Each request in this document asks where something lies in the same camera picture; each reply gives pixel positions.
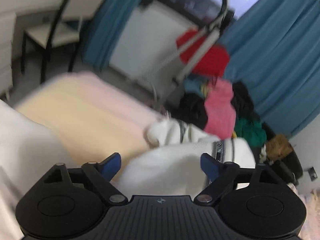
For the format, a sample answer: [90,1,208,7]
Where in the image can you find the white sweatpants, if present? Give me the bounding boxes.
[0,100,256,240]

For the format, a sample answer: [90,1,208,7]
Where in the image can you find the pastel duvet bedding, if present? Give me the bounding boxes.
[15,72,162,167]

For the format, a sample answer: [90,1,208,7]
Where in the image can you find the pink garment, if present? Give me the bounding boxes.
[204,78,236,140]

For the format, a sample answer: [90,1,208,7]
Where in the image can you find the green garment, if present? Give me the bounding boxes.
[234,118,267,147]

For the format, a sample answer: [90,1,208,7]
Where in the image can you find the brown paper bag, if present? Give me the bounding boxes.
[266,134,293,161]

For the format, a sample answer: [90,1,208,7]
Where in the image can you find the black armchair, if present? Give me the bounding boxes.
[262,122,303,185]

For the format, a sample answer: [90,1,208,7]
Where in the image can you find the black garment pile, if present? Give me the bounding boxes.
[175,81,260,129]

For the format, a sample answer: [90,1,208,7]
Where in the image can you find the red garment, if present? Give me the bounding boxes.
[176,29,230,77]

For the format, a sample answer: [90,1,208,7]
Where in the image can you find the blue curtain right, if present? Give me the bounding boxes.
[219,0,319,136]

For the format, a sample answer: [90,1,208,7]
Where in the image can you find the blue curtain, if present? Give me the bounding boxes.
[219,0,319,136]
[81,0,141,70]

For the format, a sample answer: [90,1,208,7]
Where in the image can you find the blue curtain left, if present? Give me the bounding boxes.
[81,0,141,70]

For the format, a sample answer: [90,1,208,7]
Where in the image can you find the white black chair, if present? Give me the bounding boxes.
[21,0,104,83]

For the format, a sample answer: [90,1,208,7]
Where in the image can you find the white desk with drawers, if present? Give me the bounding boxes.
[1,0,63,100]

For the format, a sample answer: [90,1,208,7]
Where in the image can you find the wall power socket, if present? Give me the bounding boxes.
[308,167,318,181]

